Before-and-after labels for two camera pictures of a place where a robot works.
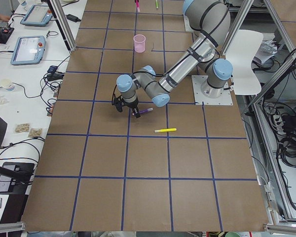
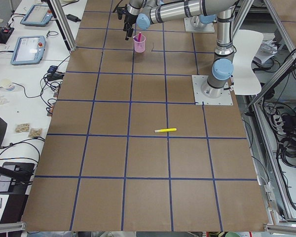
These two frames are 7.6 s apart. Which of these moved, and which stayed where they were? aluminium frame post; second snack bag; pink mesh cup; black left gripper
Moved: black left gripper
Stayed: aluminium frame post; second snack bag; pink mesh cup
